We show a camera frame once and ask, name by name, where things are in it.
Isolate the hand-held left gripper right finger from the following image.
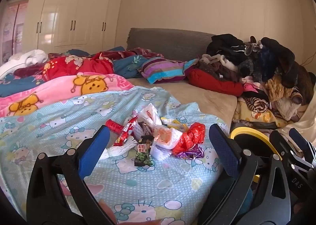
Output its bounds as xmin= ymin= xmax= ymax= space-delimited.
xmin=197 ymin=123 xmax=293 ymax=225

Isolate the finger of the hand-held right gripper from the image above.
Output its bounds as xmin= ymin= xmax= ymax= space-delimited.
xmin=289 ymin=128 xmax=316 ymax=170
xmin=269 ymin=130 xmax=291 ymax=160

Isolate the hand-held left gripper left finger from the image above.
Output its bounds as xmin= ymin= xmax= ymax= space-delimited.
xmin=26 ymin=124 xmax=116 ymax=225

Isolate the yellow rimmed black trash bin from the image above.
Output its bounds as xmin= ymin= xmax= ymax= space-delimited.
xmin=228 ymin=127 xmax=276 ymax=183

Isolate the red cylindrical tube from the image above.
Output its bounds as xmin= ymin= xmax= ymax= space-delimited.
xmin=106 ymin=119 xmax=124 ymax=133

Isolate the red snack wrapper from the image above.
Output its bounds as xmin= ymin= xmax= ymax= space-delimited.
xmin=114 ymin=116 xmax=139 ymax=147

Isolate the purple foil wrapper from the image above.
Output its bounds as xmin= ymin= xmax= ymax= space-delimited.
xmin=176 ymin=146 xmax=204 ymax=160

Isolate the white bag with orange contents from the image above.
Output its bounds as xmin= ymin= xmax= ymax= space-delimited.
xmin=150 ymin=125 xmax=184 ymax=150

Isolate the white tissue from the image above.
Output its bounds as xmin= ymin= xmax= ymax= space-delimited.
xmin=150 ymin=145 xmax=173 ymax=162

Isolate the cream satin cloth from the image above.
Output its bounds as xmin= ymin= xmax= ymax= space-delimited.
xmin=281 ymin=105 xmax=316 ymax=141

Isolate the yellow cartoon blanket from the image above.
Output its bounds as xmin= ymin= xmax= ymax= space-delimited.
xmin=233 ymin=96 xmax=294 ymax=129

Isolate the red plastic bag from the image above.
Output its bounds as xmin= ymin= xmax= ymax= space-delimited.
xmin=172 ymin=122 xmax=206 ymax=155

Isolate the light blue cartoon blanket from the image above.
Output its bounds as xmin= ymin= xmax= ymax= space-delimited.
xmin=0 ymin=86 xmax=230 ymax=225

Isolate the dark green snack packet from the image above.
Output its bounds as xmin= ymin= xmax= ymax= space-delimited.
xmin=134 ymin=135 xmax=155 ymax=167

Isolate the dark chocolate wrapper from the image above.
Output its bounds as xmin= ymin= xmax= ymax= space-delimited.
xmin=133 ymin=121 xmax=155 ymax=141

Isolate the yellow white wrapper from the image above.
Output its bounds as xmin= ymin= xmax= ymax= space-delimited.
xmin=160 ymin=117 xmax=189 ymax=133

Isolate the beige bed sheet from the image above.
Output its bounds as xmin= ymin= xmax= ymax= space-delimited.
xmin=126 ymin=78 xmax=239 ymax=127

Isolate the white printed plastic bag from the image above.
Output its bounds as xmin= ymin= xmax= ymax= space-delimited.
xmin=137 ymin=103 xmax=163 ymax=127

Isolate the pink cartoon blanket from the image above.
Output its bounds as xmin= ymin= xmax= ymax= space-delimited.
xmin=0 ymin=74 xmax=135 ymax=118

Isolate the red cushion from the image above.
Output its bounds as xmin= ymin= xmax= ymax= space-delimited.
xmin=188 ymin=68 xmax=245 ymax=97

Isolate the red floral blanket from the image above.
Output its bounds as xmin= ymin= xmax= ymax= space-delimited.
xmin=13 ymin=52 xmax=115 ymax=82

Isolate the pile of clothes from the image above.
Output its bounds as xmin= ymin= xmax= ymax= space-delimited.
xmin=197 ymin=33 xmax=316 ymax=123

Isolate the striped purple blue pillow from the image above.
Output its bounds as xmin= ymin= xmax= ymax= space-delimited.
xmin=138 ymin=57 xmax=199 ymax=84

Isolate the maroon floral blanket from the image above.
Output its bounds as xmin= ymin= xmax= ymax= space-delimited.
xmin=90 ymin=47 xmax=165 ymax=61

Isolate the white garment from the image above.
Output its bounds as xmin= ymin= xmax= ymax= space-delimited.
xmin=0 ymin=49 xmax=48 ymax=79

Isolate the grey headboard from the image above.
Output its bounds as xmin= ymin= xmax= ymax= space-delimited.
xmin=126 ymin=27 xmax=218 ymax=62

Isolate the cream wardrobe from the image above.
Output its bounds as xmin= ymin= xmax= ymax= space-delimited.
xmin=0 ymin=0 xmax=125 ymax=55

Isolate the pink cartoon cabinet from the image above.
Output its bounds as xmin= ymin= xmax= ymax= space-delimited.
xmin=0 ymin=0 xmax=34 ymax=65

